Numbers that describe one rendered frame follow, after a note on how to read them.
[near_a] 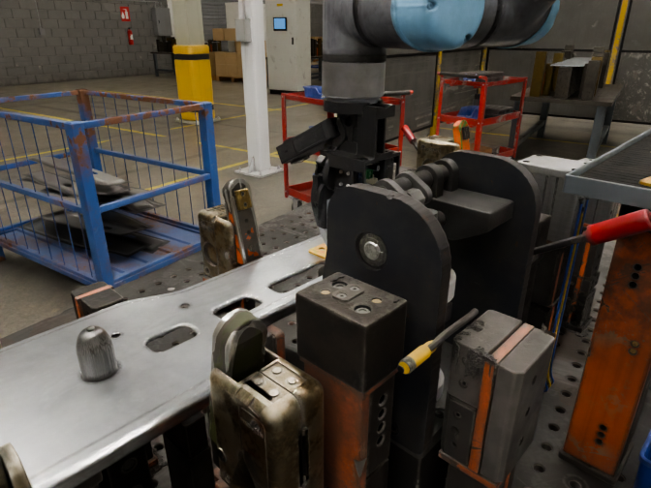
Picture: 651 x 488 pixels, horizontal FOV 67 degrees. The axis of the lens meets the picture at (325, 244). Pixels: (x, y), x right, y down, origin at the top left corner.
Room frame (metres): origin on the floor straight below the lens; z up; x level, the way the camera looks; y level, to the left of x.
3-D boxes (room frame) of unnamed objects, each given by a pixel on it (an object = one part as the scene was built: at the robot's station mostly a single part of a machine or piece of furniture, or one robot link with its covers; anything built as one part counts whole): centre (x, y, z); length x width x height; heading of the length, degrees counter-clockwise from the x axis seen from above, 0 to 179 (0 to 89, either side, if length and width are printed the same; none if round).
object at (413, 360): (0.31, -0.09, 1.09); 0.10 x 0.01 x 0.01; 137
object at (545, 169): (0.76, -0.36, 0.90); 0.13 x 0.10 x 0.41; 47
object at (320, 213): (0.61, 0.00, 1.10); 0.05 x 0.02 x 0.09; 137
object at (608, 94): (5.64, -2.71, 0.57); 1.86 x 0.90 x 1.14; 148
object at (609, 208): (0.95, -0.54, 0.88); 0.11 x 0.10 x 0.36; 47
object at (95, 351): (0.39, 0.22, 1.02); 0.03 x 0.03 x 0.07
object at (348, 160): (0.61, -0.04, 1.16); 0.09 x 0.08 x 0.12; 47
